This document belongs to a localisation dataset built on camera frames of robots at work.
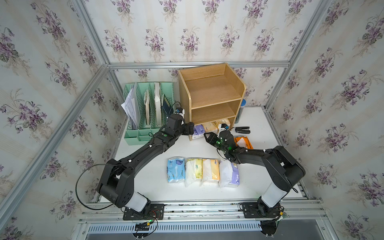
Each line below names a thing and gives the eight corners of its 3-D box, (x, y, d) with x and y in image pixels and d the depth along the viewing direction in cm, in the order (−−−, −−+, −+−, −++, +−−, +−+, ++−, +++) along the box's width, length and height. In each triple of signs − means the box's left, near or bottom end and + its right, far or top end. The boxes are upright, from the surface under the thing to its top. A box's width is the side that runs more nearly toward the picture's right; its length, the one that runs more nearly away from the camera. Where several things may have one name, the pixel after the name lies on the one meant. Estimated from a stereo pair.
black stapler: (235, 133, 106) (236, 131, 104) (234, 128, 109) (235, 126, 107) (249, 133, 106) (251, 131, 104) (248, 128, 109) (249, 126, 107)
